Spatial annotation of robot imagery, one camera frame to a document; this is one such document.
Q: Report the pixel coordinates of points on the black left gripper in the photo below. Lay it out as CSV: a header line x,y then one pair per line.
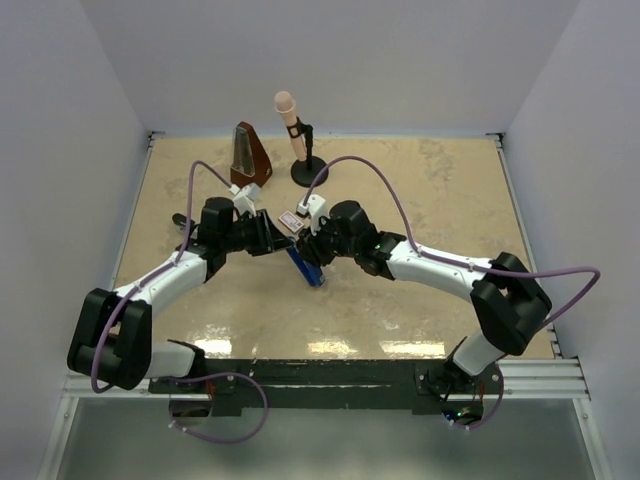
x,y
269,237

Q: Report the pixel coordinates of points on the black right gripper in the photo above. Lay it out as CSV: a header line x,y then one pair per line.
x,y
311,250

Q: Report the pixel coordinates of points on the blue and black stapler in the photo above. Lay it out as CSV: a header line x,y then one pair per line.
x,y
313,275

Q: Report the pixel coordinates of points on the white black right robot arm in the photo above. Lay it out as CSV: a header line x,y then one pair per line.
x,y
510,305

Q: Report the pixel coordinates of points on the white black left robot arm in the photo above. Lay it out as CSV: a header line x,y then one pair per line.
x,y
112,342

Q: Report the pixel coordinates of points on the brown wooden metronome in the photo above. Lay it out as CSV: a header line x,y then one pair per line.
x,y
250,161

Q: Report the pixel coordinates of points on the black microphone stand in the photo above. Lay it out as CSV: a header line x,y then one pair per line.
x,y
307,165

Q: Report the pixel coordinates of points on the beige microphone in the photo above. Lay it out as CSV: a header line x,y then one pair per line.
x,y
285,106

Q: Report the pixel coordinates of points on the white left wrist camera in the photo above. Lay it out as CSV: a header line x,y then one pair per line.
x,y
244,198

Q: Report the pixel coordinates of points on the aluminium frame rail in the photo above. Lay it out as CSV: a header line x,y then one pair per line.
x,y
523,379

